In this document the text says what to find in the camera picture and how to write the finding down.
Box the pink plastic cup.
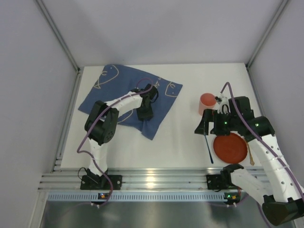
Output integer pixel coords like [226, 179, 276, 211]
[198, 93, 217, 115]

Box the blue cloth placemat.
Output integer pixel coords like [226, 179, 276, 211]
[78, 65, 182, 140]

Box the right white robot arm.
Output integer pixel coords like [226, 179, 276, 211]
[194, 95, 304, 226]

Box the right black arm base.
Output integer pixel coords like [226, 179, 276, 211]
[206, 174, 238, 191]

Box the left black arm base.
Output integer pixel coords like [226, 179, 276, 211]
[80, 167, 122, 190]

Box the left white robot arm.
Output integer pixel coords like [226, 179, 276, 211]
[85, 84, 158, 177]

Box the orange plastic plate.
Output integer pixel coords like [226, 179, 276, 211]
[213, 133, 247, 164]

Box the gold metal spoon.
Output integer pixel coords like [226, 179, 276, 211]
[246, 142, 255, 166]

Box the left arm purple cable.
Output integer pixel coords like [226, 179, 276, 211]
[77, 78, 155, 207]

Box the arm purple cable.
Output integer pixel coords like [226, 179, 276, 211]
[77, 78, 155, 207]
[219, 82, 304, 226]

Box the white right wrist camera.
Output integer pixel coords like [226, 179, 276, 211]
[215, 93, 229, 114]

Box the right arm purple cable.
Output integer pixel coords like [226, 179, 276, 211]
[219, 82, 304, 226]

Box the perforated grey cable duct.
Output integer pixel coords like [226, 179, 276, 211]
[47, 192, 252, 202]

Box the aluminium frame rail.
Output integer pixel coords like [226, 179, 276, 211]
[38, 168, 221, 191]

